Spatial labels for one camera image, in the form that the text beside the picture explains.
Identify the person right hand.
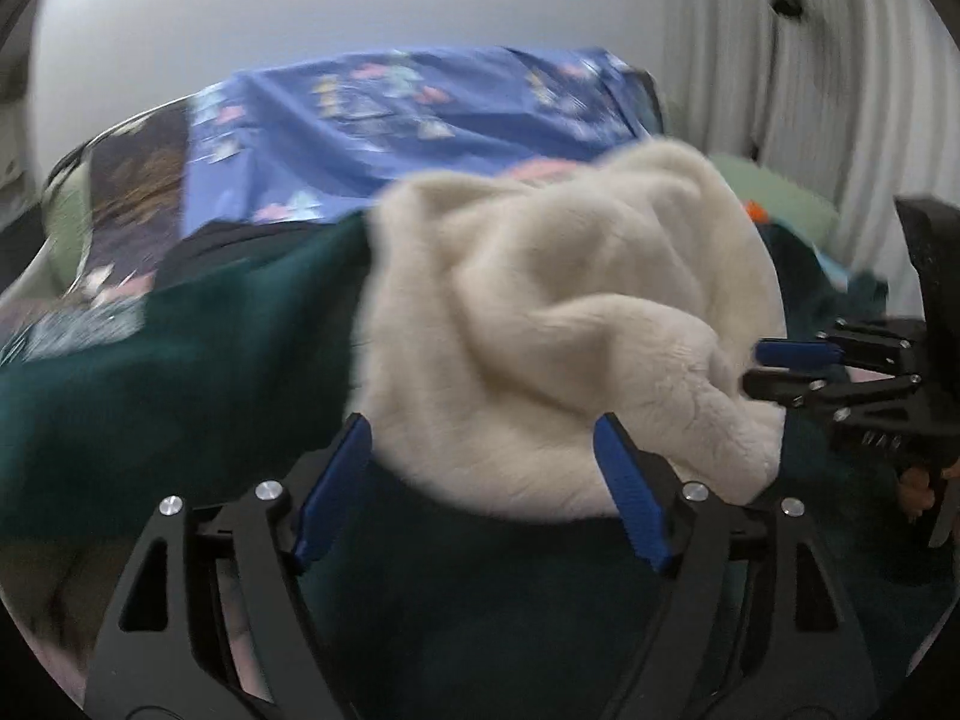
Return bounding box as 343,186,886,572
896,466,937,520

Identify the green pillow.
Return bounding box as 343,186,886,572
709,153,838,249

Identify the orange puffer jacket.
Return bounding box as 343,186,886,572
743,200,770,224

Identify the grey pleated curtain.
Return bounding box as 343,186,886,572
659,0,958,316

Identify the black floor lamp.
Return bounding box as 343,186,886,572
748,0,809,164

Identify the dark tree-print pillow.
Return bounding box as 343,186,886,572
41,98,189,293

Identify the blue tree-print sheet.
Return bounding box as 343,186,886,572
181,47,664,234

